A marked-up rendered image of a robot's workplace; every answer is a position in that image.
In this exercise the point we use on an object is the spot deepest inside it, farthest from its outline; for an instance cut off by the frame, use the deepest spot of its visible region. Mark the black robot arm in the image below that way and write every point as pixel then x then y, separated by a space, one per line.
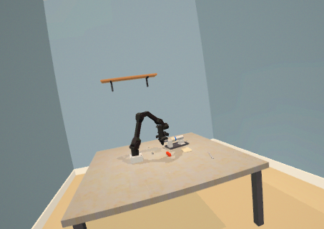
pixel 136 142

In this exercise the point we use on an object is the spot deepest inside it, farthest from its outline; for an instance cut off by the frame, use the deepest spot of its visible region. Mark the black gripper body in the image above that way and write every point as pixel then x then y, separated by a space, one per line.
pixel 161 136

